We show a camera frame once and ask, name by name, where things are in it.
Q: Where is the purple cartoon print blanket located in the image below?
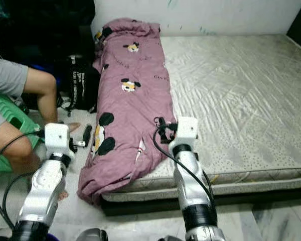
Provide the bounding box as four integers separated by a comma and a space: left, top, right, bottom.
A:
77, 17, 177, 206

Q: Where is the black bag with white lettering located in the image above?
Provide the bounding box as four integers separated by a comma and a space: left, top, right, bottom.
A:
59, 53, 102, 115

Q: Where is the grey patterned quilted mattress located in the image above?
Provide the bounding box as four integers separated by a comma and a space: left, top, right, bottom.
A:
101, 33, 301, 205

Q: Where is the green plastic stool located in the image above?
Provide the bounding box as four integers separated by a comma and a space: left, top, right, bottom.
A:
0, 92, 45, 175

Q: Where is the person in grey shorts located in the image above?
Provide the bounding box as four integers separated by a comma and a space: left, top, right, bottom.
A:
0, 39, 82, 202

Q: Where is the silver left robot leg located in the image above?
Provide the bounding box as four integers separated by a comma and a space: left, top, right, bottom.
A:
74, 228, 109, 241

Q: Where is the silver robot leg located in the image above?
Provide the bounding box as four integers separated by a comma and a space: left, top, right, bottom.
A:
157, 234, 185, 241
74, 228, 109, 241

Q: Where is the silver right robot leg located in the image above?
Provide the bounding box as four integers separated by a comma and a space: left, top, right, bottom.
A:
157, 234, 185, 241

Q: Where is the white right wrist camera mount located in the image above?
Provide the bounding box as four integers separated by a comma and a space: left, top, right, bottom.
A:
170, 116, 199, 155

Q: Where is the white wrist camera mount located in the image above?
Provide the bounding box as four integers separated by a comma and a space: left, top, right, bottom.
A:
43, 123, 76, 162
170, 116, 199, 155

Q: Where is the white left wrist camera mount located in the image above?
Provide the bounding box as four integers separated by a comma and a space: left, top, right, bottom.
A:
43, 123, 76, 162

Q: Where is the short black left arm cable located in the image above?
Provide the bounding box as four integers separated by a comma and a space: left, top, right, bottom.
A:
2, 170, 40, 229

